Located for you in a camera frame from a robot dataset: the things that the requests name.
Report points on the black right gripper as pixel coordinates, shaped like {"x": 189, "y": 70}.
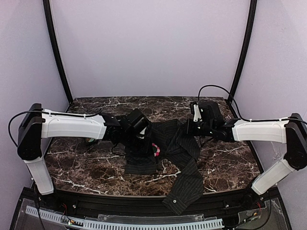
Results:
{"x": 189, "y": 127}

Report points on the black pinstriped garment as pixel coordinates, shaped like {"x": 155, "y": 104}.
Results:
{"x": 180, "y": 149}

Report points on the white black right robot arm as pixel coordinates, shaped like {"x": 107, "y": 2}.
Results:
{"x": 208, "y": 121}

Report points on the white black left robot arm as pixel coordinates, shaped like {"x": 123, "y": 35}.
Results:
{"x": 38, "y": 123}

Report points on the pink white beaded brooch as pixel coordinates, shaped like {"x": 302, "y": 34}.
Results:
{"x": 156, "y": 150}

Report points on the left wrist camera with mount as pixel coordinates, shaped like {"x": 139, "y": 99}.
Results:
{"x": 145, "y": 132}

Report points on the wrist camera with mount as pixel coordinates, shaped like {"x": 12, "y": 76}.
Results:
{"x": 145, "y": 132}
{"x": 194, "y": 107}

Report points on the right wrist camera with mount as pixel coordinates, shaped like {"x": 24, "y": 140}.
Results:
{"x": 194, "y": 107}

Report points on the black front frame rail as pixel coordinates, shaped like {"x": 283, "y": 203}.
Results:
{"x": 85, "y": 204}

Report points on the white slotted cable duct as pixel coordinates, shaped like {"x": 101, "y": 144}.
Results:
{"x": 109, "y": 222}

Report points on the black right corner frame post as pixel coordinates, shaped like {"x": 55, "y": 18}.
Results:
{"x": 244, "y": 49}

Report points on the black corner frame post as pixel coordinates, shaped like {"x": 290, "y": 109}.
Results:
{"x": 55, "y": 49}
{"x": 244, "y": 49}

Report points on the black left corner frame post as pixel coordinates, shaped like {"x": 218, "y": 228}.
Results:
{"x": 55, "y": 49}

